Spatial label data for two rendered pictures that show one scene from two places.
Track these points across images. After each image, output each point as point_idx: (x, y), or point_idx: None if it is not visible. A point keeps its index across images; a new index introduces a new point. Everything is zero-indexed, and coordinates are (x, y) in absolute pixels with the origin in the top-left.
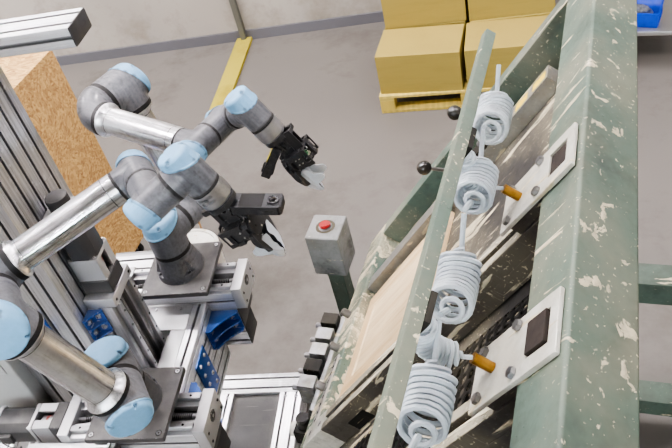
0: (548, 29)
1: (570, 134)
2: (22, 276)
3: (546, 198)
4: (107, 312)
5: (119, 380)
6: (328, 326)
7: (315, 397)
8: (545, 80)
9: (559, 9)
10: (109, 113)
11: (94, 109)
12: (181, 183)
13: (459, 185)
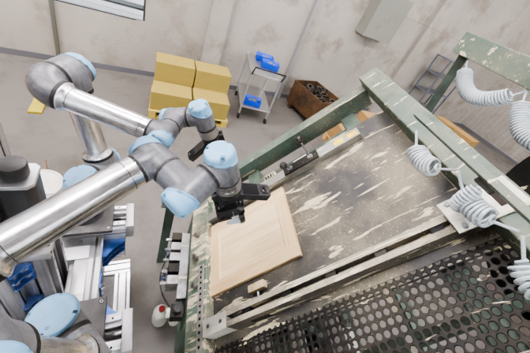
0: (337, 109)
1: (505, 182)
2: (1, 280)
3: (507, 218)
4: (36, 264)
5: (91, 349)
6: (176, 240)
7: (178, 288)
8: (358, 135)
9: (345, 102)
10: (73, 92)
11: (55, 84)
12: (225, 177)
13: (487, 210)
